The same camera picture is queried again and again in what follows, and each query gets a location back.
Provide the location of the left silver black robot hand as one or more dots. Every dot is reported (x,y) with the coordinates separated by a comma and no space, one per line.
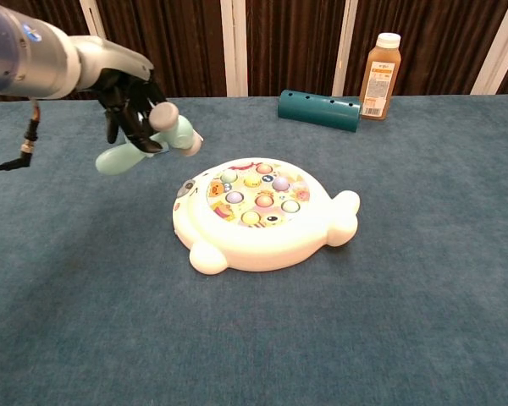
(110,59)

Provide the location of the light teal toy hammer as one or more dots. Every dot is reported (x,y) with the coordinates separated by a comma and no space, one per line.
(180,131)

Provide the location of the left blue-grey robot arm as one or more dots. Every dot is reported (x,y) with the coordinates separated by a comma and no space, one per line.
(21,51)

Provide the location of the white whack-a-mole toy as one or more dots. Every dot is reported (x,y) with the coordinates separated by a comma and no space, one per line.
(262,237)

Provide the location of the dark brown curtain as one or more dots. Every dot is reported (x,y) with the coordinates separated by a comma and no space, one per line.
(186,42)

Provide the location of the teal half-cylinder block with holes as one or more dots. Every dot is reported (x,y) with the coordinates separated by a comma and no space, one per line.
(317,112)

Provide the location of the brown juice bottle white cap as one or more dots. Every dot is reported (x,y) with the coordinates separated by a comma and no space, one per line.
(379,80)

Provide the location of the blue felt table cover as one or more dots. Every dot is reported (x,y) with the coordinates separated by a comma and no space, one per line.
(254,330)

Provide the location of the white metal frame post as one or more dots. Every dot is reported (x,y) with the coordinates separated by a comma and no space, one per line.
(345,46)
(501,46)
(91,17)
(235,46)

